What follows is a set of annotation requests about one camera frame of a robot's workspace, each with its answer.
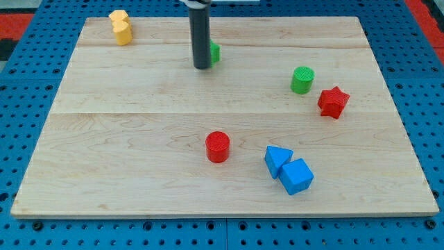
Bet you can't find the yellow heart block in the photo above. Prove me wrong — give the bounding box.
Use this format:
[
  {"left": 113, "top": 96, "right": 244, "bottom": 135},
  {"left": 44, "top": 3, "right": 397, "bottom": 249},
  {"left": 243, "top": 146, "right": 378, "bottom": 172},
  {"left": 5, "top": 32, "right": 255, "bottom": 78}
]
[{"left": 112, "top": 21, "right": 133, "bottom": 46}]

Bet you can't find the blue triangle block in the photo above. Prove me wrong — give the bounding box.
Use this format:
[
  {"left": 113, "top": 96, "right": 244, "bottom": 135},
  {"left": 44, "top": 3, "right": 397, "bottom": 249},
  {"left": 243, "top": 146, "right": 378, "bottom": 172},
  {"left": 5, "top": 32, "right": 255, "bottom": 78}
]
[{"left": 264, "top": 145, "right": 293, "bottom": 179}]

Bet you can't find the green star block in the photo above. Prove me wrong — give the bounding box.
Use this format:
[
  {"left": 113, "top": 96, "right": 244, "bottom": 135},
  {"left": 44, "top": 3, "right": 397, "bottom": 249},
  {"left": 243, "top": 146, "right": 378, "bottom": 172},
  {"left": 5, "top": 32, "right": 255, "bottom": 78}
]
[{"left": 210, "top": 40, "right": 221, "bottom": 67}]

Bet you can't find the red star block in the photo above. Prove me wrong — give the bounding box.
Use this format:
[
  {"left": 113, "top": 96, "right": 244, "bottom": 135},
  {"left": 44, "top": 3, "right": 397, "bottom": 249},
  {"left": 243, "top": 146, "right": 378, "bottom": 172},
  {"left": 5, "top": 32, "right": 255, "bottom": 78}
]
[{"left": 318, "top": 86, "right": 350, "bottom": 119}]

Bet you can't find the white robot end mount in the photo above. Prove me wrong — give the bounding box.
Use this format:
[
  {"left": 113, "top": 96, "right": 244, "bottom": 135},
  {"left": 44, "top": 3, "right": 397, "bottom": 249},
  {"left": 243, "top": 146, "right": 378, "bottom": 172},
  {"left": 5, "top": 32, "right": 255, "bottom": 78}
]
[{"left": 179, "top": 0, "right": 212, "bottom": 8}]

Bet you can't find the green cylinder block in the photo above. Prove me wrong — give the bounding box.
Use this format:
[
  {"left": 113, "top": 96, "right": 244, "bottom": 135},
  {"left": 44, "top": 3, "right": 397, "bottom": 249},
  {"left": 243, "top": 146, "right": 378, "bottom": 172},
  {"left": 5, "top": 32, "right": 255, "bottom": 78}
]
[{"left": 290, "top": 66, "right": 315, "bottom": 94}]

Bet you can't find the yellow hexagon block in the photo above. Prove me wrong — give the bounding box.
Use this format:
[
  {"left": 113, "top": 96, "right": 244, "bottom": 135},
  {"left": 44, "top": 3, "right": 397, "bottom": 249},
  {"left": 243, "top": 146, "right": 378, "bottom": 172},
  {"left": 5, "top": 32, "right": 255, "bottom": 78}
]
[{"left": 108, "top": 10, "right": 130, "bottom": 24}]

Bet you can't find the blue cube block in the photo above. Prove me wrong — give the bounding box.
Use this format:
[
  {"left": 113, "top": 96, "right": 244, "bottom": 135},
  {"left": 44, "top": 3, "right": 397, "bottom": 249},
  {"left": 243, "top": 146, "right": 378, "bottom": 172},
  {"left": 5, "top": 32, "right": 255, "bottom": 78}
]
[{"left": 279, "top": 158, "right": 314, "bottom": 195}]

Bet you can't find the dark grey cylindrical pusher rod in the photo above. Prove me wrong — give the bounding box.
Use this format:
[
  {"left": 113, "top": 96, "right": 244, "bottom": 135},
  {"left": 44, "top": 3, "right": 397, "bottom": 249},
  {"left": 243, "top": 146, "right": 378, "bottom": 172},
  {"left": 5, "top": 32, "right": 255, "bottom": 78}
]
[{"left": 188, "top": 2, "right": 211, "bottom": 69}]

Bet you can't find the light wooden board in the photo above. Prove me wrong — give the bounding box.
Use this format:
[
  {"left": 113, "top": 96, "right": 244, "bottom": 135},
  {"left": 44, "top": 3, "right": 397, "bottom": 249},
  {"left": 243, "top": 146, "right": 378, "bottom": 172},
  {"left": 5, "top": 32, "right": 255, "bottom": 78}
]
[{"left": 11, "top": 17, "right": 438, "bottom": 219}]

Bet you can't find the red cylinder block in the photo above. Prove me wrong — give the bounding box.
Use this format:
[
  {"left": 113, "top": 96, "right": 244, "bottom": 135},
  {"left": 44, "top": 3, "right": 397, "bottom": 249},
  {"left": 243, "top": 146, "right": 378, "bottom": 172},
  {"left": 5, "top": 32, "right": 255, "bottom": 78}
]
[{"left": 205, "top": 131, "right": 230, "bottom": 163}]

